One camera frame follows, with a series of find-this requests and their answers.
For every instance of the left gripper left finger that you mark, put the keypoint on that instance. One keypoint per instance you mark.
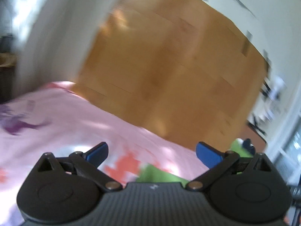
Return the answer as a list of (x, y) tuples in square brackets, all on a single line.
[(86, 165)]

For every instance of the white wall charger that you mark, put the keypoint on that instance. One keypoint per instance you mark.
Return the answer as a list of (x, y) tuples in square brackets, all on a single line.
[(272, 94)]

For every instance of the navy green striped garment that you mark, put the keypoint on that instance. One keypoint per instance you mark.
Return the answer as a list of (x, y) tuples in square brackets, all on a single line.
[(174, 173)]

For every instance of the pink patterned bed sheet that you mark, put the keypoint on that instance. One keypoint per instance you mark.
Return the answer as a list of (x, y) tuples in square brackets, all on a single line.
[(53, 119)]

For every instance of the wooden headboard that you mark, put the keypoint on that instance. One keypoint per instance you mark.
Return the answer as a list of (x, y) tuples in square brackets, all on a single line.
[(178, 68)]

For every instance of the brown wooden side panel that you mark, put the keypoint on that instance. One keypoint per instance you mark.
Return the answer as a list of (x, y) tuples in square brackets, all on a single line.
[(249, 132)]

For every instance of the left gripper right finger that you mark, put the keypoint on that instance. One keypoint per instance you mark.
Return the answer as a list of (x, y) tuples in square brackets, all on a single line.
[(217, 162)]

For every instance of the cluttered bedside table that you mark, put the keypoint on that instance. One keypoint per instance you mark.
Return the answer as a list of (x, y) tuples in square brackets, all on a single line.
[(8, 63)]

